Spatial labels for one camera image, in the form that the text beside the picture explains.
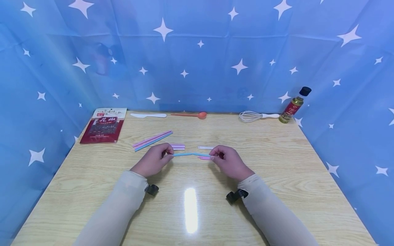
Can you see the person's left hand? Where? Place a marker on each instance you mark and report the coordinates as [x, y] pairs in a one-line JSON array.
[[152, 160]]

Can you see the person's right hand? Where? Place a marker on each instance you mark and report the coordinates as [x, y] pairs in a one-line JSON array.
[[231, 163]]

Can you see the long blue straw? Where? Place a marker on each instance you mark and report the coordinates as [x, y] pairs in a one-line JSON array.
[[154, 141], [190, 154]]

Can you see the person's left forearm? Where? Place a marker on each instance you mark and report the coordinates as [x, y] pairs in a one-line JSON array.
[[117, 212]]

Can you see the person's right forearm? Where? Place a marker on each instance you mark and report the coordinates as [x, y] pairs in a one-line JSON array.
[[274, 215]]

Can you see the long pink straw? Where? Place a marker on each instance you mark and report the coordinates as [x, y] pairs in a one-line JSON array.
[[150, 138]]

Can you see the black wrist band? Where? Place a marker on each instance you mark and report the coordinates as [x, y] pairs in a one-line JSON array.
[[152, 189], [235, 195]]

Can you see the white plastic knife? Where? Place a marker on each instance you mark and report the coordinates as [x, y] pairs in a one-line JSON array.
[[147, 115]]

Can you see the red spice packet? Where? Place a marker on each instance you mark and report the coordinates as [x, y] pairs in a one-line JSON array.
[[104, 127]]

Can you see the orange plastic spoon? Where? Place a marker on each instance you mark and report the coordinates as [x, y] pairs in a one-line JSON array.
[[197, 115]]

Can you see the oil bottle with black cap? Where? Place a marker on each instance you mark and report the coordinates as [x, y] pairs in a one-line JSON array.
[[292, 107]]

